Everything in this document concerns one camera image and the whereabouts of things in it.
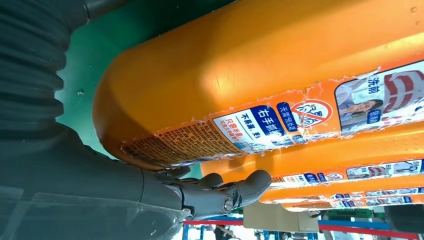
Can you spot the black carrying case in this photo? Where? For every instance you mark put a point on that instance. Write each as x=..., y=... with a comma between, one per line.
x=404, y=218

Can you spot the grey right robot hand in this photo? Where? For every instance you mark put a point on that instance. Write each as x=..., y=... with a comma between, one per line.
x=82, y=192

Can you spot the brown cardboard box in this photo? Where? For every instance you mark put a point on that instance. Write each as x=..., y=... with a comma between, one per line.
x=278, y=217

